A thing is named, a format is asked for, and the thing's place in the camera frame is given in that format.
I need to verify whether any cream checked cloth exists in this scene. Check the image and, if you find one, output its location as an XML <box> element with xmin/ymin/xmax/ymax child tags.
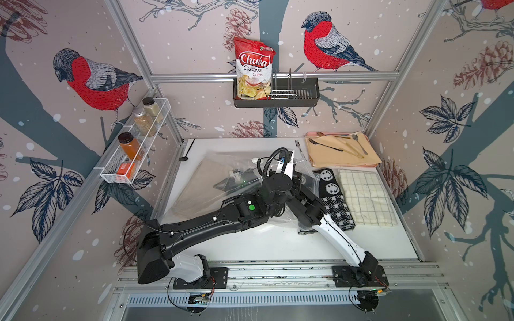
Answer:
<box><xmin>338</xmin><ymin>169</ymin><xmax>398</xmax><ymax>227</ymax></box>

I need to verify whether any pale green spice jar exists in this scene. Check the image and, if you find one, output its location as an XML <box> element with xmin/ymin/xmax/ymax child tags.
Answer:
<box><xmin>142</xmin><ymin>97</ymin><xmax>164</xmax><ymax>123</ymax></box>

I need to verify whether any gold cutlery piece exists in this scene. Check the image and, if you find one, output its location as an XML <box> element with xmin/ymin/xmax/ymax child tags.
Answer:
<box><xmin>343</xmin><ymin>141</ymin><xmax>364</xmax><ymax>159</ymax></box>

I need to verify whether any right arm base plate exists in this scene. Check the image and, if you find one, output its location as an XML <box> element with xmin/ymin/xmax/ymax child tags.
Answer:
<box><xmin>331</xmin><ymin>265</ymin><xmax>389</xmax><ymax>288</ymax></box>

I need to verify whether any black spoon at edge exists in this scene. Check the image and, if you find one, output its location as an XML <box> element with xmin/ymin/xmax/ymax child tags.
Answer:
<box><xmin>179</xmin><ymin>138</ymin><xmax>196</xmax><ymax>162</ymax></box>

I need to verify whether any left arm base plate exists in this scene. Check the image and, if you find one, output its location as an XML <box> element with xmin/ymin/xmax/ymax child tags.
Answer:
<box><xmin>173</xmin><ymin>267</ymin><xmax>228</xmax><ymax>290</ymax></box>

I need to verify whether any silver spoon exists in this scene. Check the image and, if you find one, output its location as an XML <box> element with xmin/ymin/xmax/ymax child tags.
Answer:
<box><xmin>352</xmin><ymin>134</ymin><xmax>368</xmax><ymax>155</ymax></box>

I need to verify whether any clear acrylic wall shelf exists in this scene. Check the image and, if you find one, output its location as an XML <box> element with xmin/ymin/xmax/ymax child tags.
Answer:
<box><xmin>100</xmin><ymin>97</ymin><xmax>171</xmax><ymax>185</ymax></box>

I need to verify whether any tan spice jar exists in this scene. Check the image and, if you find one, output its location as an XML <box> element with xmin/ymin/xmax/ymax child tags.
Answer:
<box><xmin>133</xmin><ymin>107</ymin><xmax>157</xmax><ymax>136</ymax></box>

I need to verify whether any black white patterned scarf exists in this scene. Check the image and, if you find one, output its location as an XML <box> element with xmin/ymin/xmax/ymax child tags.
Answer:
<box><xmin>302</xmin><ymin>168</ymin><xmax>356</xmax><ymax>231</ymax></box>

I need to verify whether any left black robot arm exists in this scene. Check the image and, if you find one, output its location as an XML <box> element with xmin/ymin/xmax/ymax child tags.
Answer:
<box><xmin>137</xmin><ymin>173</ymin><xmax>302</xmax><ymax>284</ymax></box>

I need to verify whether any silver fork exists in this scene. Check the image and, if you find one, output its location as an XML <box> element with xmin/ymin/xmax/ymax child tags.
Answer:
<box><xmin>295</xmin><ymin>140</ymin><xmax>302</xmax><ymax>152</ymax></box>

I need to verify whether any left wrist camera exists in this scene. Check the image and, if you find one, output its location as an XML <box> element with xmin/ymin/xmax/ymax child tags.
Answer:
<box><xmin>277</xmin><ymin>152</ymin><xmax>294</xmax><ymax>179</ymax></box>

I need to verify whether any small orange box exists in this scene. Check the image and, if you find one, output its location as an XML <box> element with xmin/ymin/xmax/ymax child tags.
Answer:
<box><xmin>116</xmin><ymin>162</ymin><xmax>137</xmax><ymax>180</ymax></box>

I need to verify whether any black wall basket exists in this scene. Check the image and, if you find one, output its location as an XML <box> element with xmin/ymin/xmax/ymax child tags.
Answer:
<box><xmin>232</xmin><ymin>72</ymin><xmax>320</xmax><ymax>108</ymax></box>

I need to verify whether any clear plastic vacuum bag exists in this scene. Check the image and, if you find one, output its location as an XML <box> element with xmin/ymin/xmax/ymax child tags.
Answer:
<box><xmin>170</xmin><ymin>150</ymin><xmax>322</xmax><ymax>230</ymax></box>

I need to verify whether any red Chuba chips bag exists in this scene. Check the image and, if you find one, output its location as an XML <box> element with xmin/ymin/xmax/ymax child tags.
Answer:
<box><xmin>234</xmin><ymin>37</ymin><xmax>276</xmax><ymax>100</ymax></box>

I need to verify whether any orange spice jar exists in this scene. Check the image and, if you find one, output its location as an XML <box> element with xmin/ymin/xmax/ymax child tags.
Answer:
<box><xmin>118</xmin><ymin>132</ymin><xmax>144</xmax><ymax>161</ymax></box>

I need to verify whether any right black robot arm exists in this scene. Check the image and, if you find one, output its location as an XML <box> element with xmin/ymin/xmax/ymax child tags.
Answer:
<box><xmin>287</xmin><ymin>179</ymin><xmax>378</xmax><ymax>286</ymax></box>

